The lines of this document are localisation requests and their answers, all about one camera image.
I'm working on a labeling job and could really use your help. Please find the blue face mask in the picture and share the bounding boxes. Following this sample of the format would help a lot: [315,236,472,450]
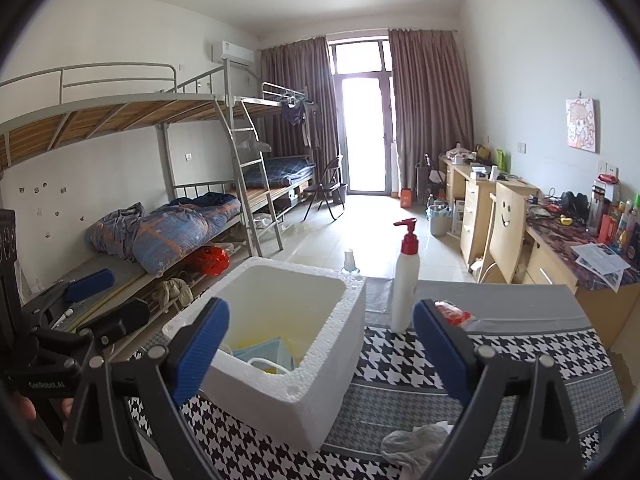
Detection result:
[231,337,297,375]

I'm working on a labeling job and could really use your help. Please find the grey sock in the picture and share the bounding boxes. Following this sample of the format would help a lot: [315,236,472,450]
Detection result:
[380,420,454,479]

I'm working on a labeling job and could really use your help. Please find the yellow foam net sleeve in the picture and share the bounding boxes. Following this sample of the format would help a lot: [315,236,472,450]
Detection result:
[220,336,302,372]

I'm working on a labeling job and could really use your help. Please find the left hand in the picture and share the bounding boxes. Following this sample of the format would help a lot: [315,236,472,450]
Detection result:
[8,391,76,423]

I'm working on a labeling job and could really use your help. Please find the red snack packet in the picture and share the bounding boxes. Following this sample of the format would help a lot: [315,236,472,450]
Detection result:
[434,300,475,328]

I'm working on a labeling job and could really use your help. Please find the white pump bottle red cap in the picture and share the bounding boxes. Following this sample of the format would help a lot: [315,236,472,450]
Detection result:
[390,218,420,334]

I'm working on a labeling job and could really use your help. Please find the blue orange duvet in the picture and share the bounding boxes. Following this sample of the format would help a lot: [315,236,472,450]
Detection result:
[85,192,241,278]

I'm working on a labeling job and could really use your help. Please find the red plastic bag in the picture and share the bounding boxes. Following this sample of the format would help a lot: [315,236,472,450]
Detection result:
[186,246,231,276]

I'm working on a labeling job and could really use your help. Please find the white styrofoam box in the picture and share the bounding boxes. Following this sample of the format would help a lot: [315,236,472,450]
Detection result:
[163,257,366,452]

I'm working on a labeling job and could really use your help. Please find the wooden chair smiley face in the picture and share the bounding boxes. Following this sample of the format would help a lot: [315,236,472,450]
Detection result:
[478,181,537,284]

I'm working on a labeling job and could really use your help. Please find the wooden desk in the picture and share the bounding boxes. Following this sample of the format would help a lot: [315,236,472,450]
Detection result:
[438,153,640,351]

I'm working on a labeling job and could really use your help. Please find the papers on desk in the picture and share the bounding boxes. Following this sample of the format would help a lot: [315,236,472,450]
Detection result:
[570,243,630,292]

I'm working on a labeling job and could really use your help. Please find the metal bunk bed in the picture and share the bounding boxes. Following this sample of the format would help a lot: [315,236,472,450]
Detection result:
[0,57,321,340]

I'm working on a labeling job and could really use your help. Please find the black folding chair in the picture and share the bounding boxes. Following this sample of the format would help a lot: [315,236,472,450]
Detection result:
[303,155,346,221]

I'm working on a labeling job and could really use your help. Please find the brown right curtain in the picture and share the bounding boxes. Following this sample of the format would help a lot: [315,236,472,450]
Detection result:
[388,29,474,190]

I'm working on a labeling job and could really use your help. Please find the brown curtain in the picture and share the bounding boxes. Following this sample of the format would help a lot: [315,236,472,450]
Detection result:
[260,36,341,171]
[388,29,474,190]

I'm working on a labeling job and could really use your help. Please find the white air conditioner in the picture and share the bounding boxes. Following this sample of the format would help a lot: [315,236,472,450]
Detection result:
[212,40,255,67]

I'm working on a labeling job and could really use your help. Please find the glass balcony door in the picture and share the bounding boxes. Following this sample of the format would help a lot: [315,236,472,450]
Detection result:
[329,36,394,195]

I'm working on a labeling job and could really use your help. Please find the brown left curtain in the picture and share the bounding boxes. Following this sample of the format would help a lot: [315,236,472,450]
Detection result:
[260,36,341,171]

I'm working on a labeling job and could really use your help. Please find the anime wall picture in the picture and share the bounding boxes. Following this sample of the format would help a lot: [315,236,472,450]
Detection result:
[565,98,598,153]

